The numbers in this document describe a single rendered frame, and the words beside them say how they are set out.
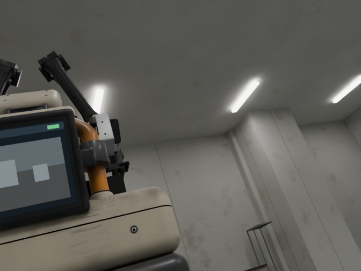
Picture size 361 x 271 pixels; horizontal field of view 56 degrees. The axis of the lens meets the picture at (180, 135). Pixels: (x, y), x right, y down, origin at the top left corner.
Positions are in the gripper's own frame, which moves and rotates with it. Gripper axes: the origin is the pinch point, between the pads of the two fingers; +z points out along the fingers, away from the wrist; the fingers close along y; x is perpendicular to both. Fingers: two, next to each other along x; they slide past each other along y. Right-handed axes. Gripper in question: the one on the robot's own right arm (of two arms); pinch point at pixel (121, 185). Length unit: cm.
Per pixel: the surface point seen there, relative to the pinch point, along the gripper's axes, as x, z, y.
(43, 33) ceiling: -256, -327, 27
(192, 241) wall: -678, -42, -215
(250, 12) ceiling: -240, -324, -302
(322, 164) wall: -741, -163, -708
